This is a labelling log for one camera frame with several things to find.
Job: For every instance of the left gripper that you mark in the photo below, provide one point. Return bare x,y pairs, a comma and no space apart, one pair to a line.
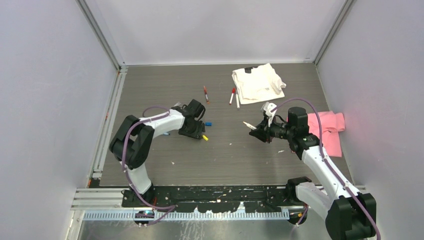
197,134

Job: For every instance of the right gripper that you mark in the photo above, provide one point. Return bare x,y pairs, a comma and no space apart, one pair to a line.
260,133

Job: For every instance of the white pen yellow end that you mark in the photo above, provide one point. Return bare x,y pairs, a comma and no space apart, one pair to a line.
252,127

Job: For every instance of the white acrylic marker grey tip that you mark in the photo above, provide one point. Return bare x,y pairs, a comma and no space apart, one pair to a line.
237,101

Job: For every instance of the white red marker pen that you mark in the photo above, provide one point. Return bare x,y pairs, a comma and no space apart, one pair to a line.
231,99

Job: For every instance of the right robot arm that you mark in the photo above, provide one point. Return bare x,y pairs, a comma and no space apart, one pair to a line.
348,213

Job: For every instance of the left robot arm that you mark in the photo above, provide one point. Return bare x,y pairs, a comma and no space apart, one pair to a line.
132,141

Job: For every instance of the orange brown gel pen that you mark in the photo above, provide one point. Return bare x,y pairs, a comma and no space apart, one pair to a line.
206,95

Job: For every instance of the white folded cloth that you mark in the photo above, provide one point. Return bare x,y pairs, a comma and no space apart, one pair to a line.
258,84

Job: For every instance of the pink cloth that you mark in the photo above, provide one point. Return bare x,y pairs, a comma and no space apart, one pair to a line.
332,124

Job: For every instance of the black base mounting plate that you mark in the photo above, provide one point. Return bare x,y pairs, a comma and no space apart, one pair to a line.
215,198

